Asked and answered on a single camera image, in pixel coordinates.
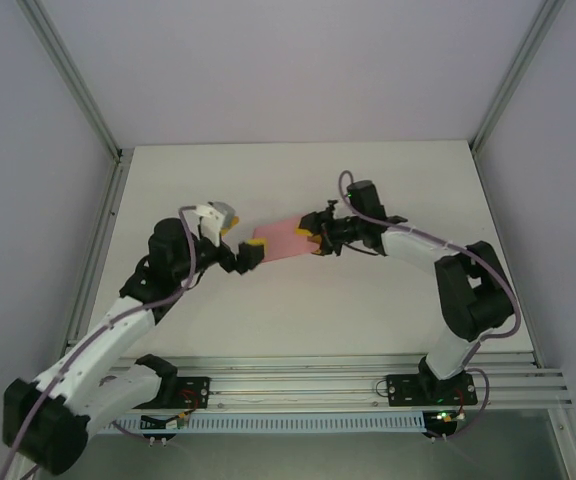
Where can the pink paper box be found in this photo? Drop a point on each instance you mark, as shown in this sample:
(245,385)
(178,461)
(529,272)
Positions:
(283,240)

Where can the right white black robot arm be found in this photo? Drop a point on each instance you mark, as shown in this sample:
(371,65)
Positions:
(413,250)

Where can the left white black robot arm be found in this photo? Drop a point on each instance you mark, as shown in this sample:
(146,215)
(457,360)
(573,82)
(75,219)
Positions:
(98,345)

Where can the yellow power connector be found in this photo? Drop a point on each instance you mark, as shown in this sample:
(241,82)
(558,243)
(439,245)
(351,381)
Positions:
(178,421)
(449,416)

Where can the aluminium table side rail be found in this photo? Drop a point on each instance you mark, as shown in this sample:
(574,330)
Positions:
(492,195)
(104,225)

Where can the aluminium mounting rail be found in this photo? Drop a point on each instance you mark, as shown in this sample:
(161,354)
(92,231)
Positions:
(293,385)

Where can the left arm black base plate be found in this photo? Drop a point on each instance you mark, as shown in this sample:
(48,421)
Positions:
(193,387)

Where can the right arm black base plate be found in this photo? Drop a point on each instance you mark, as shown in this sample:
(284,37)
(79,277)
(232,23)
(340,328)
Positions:
(403,390)

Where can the aluminium frame post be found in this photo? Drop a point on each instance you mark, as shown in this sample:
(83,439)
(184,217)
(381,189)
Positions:
(514,75)
(75,75)

